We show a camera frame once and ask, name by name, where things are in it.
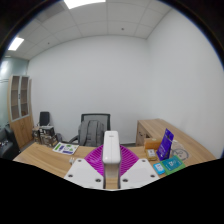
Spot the wooden shelf cabinet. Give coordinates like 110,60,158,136
7,74,35,149

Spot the large ceiling light panel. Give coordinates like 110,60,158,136
63,0,107,10

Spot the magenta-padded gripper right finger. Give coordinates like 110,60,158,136
118,144,161,190

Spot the green and purple leaflet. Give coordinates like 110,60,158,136
52,141,80,156

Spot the purple standing card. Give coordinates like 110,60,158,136
156,128,175,162

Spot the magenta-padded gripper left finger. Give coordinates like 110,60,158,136
63,144,105,190

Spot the black office chair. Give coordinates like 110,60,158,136
68,113,112,147

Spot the black sofa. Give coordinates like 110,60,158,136
0,124,20,162

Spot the small ceiling light panel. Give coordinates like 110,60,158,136
7,36,25,52

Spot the clear printed plastic bag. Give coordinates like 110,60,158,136
169,139,190,162

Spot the small tan box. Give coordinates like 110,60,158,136
145,148,158,162

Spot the green cloth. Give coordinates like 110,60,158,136
161,156,187,177

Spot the white charger block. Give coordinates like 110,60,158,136
101,130,121,181

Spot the small black chair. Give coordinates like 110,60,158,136
38,111,51,127

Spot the stack of dark boxes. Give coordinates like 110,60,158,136
31,125,58,148

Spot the teal printed card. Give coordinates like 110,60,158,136
160,155,186,174

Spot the small blue packet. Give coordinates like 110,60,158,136
152,161,166,176

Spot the grey backpack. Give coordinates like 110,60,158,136
77,119,106,148

